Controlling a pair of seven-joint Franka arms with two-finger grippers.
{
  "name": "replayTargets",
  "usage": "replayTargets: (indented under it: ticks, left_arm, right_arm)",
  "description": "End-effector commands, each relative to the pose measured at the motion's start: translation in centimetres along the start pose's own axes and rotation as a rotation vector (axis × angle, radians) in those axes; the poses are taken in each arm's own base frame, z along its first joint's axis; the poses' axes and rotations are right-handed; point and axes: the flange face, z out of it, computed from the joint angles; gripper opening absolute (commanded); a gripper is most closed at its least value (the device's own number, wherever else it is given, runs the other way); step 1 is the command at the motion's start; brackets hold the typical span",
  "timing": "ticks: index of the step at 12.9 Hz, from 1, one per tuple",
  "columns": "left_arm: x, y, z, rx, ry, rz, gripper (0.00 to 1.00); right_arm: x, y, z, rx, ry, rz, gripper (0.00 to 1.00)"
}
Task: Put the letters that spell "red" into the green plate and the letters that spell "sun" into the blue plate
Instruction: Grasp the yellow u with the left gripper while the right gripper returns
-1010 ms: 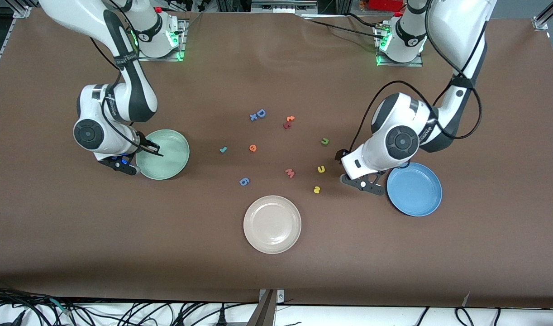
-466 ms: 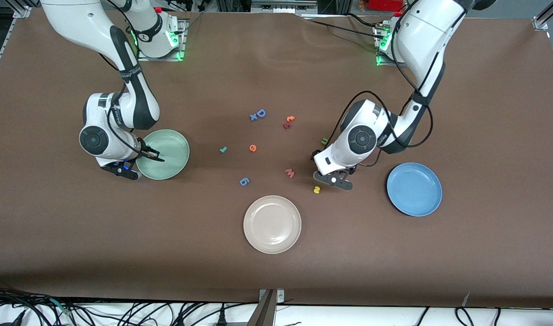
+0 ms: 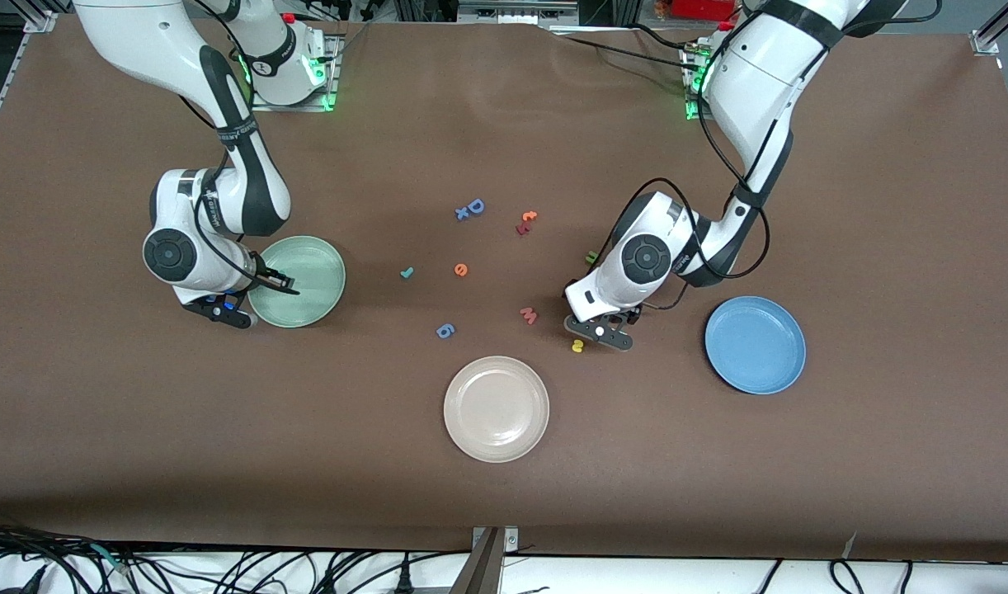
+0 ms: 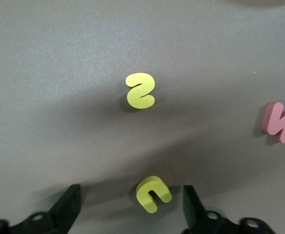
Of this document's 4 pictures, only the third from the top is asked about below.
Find brown table cover sheet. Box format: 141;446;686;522
0;15;1008;563

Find teal tipped floor cable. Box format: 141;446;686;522
87;543;134;576

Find blue plate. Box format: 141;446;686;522
704;296;807;396

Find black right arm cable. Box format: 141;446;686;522
174;0;261;277

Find green plate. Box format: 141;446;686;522
247;236;347;329

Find red box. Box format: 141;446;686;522
669;0;740;21

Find grey metal frame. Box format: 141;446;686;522
457;0;581;26

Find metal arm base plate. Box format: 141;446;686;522
250;33;341;112
681;41;773;123

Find black cable connector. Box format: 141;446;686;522
0;563;49;594

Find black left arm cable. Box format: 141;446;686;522
607;49;773;313

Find black base cable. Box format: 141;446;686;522
553;23;707;75

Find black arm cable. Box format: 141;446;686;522
174;0;261;277
607;49;773;313

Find beige plate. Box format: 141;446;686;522
443;356;551;464

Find metal table bracket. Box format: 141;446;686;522
450;526;521;594

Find aluminium frame profile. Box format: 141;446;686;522
970;0;1008;54
0;0;59;162

